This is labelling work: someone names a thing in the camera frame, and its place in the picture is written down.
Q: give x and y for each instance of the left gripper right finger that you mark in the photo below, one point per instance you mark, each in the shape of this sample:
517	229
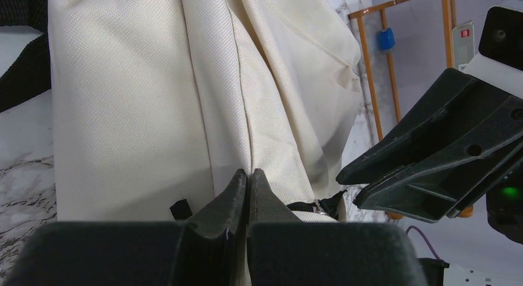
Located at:
283	250

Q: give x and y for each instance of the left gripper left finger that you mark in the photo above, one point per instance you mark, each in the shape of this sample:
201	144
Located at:
201	250

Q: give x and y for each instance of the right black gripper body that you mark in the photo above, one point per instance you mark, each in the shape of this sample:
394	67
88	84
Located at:
461	139

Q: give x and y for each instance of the cream canvas backpack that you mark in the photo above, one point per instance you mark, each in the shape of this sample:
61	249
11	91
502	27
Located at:
157	103

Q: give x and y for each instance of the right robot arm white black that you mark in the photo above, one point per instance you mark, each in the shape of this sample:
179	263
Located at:
504	210

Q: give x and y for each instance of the small white box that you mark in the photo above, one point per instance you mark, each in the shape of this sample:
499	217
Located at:
463	45

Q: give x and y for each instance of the blue clip on rack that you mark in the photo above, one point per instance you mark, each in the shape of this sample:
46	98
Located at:
386	39

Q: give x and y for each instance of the wooden shelf rack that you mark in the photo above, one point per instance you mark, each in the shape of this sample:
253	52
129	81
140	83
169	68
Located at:
395	80

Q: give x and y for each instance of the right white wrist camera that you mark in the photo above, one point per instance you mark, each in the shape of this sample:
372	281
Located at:
499	61

